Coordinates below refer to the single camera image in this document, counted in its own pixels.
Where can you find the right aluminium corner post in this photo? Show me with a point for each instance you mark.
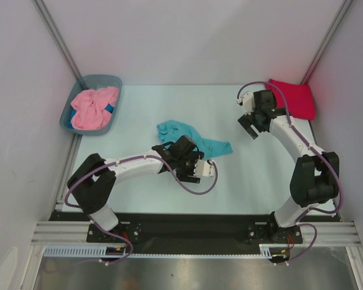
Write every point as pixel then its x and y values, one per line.
pixel 331 32

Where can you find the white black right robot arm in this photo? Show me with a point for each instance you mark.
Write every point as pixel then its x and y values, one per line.
pixel 315 178

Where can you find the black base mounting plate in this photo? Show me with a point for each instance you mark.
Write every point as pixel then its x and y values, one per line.
pixel 141 228

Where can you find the aluminium corner post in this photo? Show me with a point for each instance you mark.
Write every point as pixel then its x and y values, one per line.
pixel 331 32
pixel 54 32

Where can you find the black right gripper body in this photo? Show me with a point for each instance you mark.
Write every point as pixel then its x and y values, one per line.
pixel 249 124

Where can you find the left aluminium corner post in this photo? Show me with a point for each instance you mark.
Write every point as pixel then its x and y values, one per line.
pixel 54 32

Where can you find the pink t-shirt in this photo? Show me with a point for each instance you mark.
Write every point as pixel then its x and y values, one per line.
pixel 90 107

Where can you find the folded red t-shirt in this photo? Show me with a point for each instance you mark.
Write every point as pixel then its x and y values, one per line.
pixel 299 99

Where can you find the white slotted cable duct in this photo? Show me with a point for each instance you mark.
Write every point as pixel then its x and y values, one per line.
pixel 113 252

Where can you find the grey-blue plastic basket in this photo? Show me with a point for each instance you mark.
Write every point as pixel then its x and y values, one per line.
pixel 94 81

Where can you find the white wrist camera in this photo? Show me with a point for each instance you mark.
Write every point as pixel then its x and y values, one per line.
pixel 204 168
pixel 247 102

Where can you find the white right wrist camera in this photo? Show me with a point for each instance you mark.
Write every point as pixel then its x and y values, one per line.
pixel 247 102

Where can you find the blue t-shirt in basket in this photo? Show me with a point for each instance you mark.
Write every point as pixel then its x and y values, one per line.
pixel 109 108

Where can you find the teal t-shirt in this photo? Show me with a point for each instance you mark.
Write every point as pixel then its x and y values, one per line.
pixel 171 131

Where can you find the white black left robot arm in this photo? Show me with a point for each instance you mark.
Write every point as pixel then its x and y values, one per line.
pixel 90 186

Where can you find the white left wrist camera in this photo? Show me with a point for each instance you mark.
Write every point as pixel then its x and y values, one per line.
pixel 204 168

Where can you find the aluminium front rail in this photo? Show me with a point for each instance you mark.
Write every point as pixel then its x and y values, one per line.
pixel 330 234

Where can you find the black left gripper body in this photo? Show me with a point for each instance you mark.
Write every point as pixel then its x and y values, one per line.
pixel 185 167

